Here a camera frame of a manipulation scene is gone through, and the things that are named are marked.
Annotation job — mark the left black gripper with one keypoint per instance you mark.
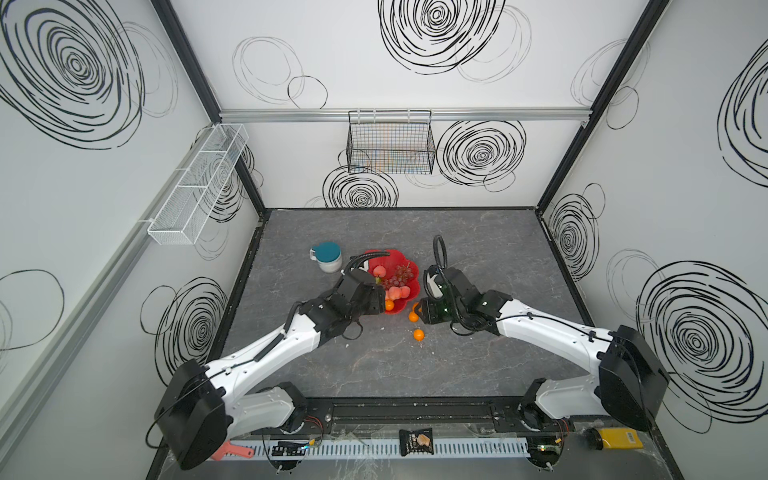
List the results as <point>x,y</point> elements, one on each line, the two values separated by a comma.
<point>372,294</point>

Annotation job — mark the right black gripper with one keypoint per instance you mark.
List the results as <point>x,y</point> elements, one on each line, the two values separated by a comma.
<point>429,309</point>

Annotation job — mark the red flower-shaped fruit bowl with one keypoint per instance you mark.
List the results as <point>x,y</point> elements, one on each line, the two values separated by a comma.
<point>394,258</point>

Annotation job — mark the purple fake grape bunch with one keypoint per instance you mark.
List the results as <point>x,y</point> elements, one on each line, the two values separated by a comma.
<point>399,276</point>

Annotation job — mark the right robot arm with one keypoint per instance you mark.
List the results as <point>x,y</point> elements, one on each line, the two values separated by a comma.
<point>623,378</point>

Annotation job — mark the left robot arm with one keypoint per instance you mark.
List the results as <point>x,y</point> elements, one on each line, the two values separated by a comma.
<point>205,405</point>

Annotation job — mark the white mug with teal lid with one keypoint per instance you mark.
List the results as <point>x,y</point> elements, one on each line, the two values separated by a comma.
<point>328,256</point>

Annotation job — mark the black snack packet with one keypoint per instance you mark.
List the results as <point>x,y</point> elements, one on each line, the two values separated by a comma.
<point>416,442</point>

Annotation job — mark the pink plastic scoop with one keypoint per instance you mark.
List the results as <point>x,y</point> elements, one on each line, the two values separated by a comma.
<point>229,449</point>

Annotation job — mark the yellow black-capped container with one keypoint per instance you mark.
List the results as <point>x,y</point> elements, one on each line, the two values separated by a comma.
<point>613,438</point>

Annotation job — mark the white slotted cable duct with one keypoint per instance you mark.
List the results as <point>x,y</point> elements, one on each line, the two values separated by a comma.
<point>355,449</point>

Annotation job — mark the black wire basket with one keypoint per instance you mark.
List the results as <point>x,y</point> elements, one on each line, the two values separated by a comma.
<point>390,141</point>

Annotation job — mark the white mesh wall shelf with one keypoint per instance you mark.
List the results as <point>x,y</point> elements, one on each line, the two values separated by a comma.
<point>189,206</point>

